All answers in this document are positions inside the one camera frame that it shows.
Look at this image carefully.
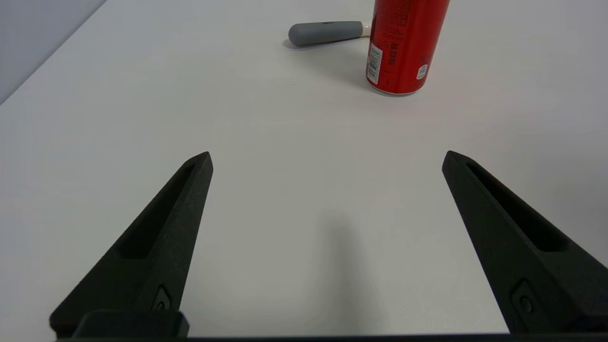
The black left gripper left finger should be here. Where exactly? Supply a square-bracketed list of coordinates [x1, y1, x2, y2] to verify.
[49, 152, 214, 333]

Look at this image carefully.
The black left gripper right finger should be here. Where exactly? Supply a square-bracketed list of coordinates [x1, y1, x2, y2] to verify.
[442, 151, 608, 333]

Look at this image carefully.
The grey and cream peeler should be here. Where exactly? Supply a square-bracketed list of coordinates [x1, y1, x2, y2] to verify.
[288, 20, 372, 47]

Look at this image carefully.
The red soda can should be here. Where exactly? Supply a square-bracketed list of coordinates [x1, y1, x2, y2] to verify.
[366, 0, 451, 95]

